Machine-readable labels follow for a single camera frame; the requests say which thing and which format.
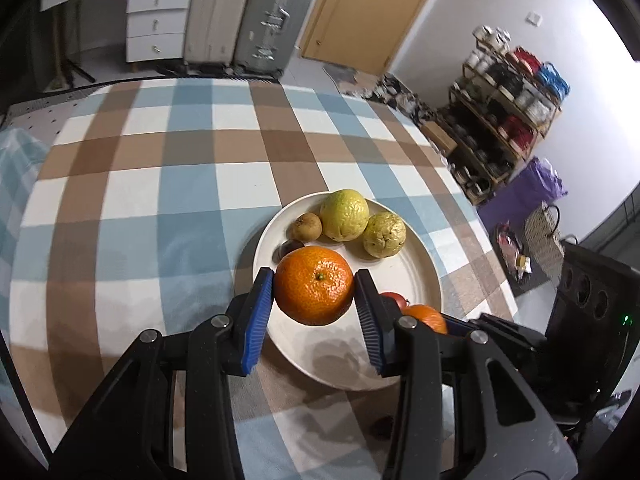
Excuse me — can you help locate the orange tangerine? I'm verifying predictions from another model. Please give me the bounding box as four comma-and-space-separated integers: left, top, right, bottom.
273, 246, 354, 326
402, 304, 448, 335

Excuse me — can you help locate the wrinkled yellow guava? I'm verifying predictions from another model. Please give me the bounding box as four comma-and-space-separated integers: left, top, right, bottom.
362, 211, 407, 259

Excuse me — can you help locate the smooth yellow-green guava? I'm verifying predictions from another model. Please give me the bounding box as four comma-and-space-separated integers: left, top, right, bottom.
319, 188, 370, 243

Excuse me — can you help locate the red tomato upper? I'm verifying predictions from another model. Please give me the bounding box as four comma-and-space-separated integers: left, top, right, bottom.
381, 292, 410, 310

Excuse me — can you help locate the large cream plate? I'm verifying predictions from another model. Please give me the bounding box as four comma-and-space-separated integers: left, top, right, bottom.
253, 192, 442, 391

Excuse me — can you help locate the dark cherry upper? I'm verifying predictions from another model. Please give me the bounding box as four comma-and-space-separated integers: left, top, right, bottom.
273, 240, 305, 263

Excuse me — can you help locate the dark cherry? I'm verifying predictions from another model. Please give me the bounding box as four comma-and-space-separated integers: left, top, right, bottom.
369, 415, 394, 441
273, 240, 305, 263

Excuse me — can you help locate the brown longan upper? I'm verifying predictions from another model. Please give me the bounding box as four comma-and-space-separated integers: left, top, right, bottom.
290, 212, 323, 243

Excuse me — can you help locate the dark cherry lower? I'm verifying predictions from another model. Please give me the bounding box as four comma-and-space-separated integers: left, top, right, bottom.
369, 415, 394, 441

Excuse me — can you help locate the woven basket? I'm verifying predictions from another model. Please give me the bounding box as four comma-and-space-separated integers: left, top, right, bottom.
524, 202, 564, 281

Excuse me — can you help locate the purple bag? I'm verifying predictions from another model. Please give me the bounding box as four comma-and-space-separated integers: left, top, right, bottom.
477, 156, 568, 232

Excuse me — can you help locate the checkered tablecloth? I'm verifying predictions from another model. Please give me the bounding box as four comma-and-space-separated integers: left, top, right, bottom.
6, 77, 522, 480

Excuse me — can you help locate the brown cardboard box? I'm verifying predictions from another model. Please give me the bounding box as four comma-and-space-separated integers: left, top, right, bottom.
420, 122, 458, 157

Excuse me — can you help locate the wooden shoe rack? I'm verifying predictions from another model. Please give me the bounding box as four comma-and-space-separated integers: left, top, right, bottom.
436, 40, 570, 206

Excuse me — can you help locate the small checkered side table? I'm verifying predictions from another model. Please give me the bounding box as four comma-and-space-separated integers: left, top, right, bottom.
0, 127, 51, 281

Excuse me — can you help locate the wooden door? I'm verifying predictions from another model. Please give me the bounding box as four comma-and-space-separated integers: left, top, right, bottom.
300, 0, 427, 75

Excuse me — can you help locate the grey silver suitcase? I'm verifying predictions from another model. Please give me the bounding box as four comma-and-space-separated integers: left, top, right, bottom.
233, 0, 312, 78

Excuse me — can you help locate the beige suitcase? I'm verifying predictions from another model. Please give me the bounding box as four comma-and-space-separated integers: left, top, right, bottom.
183, 0, 247, 65

